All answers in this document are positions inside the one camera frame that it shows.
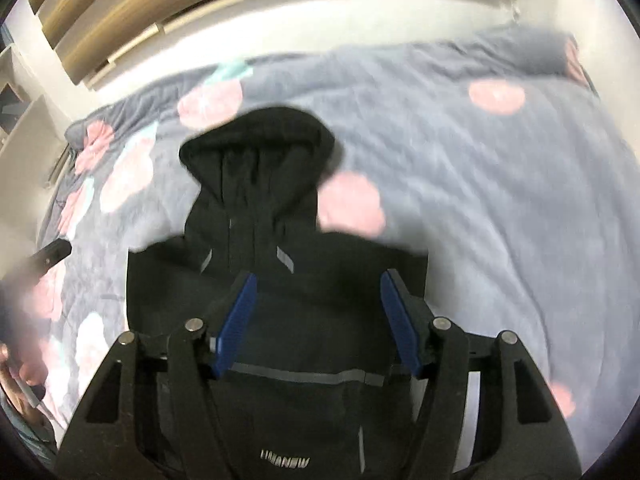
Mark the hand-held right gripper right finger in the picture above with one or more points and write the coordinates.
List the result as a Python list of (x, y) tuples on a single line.
[(401, 325)]

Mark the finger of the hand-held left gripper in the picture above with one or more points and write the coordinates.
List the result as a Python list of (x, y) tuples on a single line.
[(50, 256)]

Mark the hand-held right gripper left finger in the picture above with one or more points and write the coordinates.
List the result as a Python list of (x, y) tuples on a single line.
[(236, 324)]

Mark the black hooded jacket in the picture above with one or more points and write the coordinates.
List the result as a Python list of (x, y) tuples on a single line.
[(280, 260)]

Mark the grey floral blanket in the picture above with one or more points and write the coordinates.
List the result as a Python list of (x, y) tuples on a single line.
[(475, 200)]

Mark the white shelf unit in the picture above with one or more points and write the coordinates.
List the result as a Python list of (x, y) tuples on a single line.
[(12, 100)]

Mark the wooden window blind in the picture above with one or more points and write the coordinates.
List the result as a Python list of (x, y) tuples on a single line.
[(200, 0)]

